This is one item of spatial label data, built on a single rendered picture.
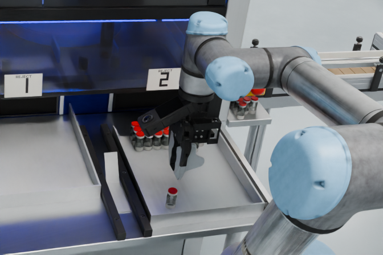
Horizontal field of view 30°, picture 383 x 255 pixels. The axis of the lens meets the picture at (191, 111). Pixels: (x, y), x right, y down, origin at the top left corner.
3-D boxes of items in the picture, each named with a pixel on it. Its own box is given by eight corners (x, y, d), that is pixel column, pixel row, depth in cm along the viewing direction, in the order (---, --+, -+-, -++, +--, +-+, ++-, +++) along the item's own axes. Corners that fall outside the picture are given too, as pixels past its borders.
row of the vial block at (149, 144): (133, 147, 173) (134, 131, 171) (202, 142, 180) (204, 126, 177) (135, 152, 172) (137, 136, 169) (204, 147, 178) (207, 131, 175)
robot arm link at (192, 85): (188, 79, 134) (175, 58, 141) (184, 100, 137) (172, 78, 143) (225, 77, 137) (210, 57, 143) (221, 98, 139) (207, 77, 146)
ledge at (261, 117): (210, 100, 202) (211, 94, 201) (251, 98, 206) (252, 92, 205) (227, 127, 191) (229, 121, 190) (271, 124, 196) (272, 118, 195)
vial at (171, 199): (163, 204, 156) (166, 188, 154) (173, 202, 157) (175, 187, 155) (166, 210, 155) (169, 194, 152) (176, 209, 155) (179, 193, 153)
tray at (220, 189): (111, 137, 176) (113, 125, 174) (210, 130, 185) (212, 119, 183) (149, 228, 149) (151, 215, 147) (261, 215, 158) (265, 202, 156)
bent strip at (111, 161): (101, 173, 163) (104, 152, 160) (114, 172, 164) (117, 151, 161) (117, 213, 152) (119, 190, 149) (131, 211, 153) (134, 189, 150)
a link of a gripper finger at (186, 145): (188, 169, 145) (194, 131, 141) (182, 170, 144) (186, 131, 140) (181, 158, 149) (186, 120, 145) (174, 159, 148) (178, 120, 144)
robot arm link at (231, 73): (277, 64, 124) (252, 35, 133) (218, 66, 120) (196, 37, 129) (269, 102, 128) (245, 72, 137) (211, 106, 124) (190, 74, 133)
